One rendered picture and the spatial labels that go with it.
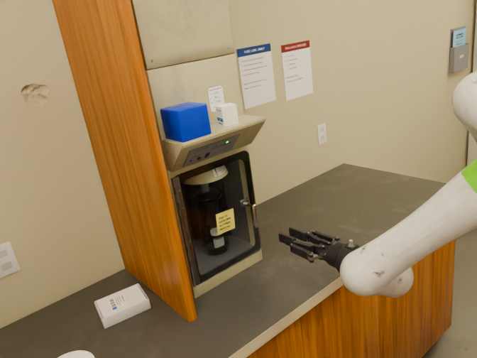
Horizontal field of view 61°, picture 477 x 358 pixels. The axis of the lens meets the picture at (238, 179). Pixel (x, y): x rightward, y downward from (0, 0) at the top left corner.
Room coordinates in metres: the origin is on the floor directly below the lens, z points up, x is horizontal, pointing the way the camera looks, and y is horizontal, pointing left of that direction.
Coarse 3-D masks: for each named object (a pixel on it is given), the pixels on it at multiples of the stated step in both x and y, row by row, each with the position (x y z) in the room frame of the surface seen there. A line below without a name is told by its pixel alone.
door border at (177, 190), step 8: (176, 184) 1.18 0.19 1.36; (176, 192) 1.17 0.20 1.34; (184, 208) 1.19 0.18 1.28; (184, 216) 1.18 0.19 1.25; (184, 224) 1.18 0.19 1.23; (184, 232) 1.17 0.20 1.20; (192, 248) 1.19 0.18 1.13; (192, 256) 1.18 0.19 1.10; (192, 264) 1.18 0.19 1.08; (192, 280) 1.17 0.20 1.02
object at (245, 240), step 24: (216, 168) 1.27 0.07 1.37; (240, 168) 1.33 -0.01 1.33; (192, 192) 1.21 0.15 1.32; (216, 192) 1.26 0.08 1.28; (240, 192) 1.32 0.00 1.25; (192, 216) 1.20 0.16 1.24; (240, 216) 1.31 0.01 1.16; (192, 240) 1.19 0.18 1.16; (216, 240) 1.25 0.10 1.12; (240, 240) 1.30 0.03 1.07; (216, 264) 1.23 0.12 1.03
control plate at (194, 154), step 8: (232, 136) 1.22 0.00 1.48; (216, 144) 1.20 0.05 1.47; (224, 144) 1.23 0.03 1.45; (232, 144) 1.26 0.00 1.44; (192, 152) 1.14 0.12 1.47; (200, 152) 1.17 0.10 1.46; (208, 152) 1.20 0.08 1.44; (216, 152) 1.24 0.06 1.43; (224, 152) 1.27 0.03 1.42; (192, 160) 1.18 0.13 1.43; (200, 160) 1.21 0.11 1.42
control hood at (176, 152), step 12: (240, 120) 1.29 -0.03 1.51; (252, 120) 1.26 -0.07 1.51; (264, 120) 1.28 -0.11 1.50; (216, 132) 1.17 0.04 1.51; (228, 132) 1.19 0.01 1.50; (240, 132) 1.23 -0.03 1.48; (252, 132) 1.29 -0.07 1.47; (168, 144) 1.15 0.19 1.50; (180, 144) 1.10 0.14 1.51; (192, 144) 1.11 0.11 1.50; (204, 144) 1.15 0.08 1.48; (240, 144) 1.30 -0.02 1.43; (168, 156) 1.16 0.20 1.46; (180, 156) 1.12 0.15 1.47; (168, 168) 1.18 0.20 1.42; (180, 168) 1.18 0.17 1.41
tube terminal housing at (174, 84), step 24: (168, 72) 1.22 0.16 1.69; (192, 72) 1.27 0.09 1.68; (216, 72) 1.32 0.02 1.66; (168, 96) 1.21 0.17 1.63; (192, 96) 1.26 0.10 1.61; (240, 96) 1.37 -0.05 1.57; (216, 120) 1.31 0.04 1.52; (192, 168) 1.23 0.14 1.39; (240, 264) 1.31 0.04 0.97; (192, 288) 1.18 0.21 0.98
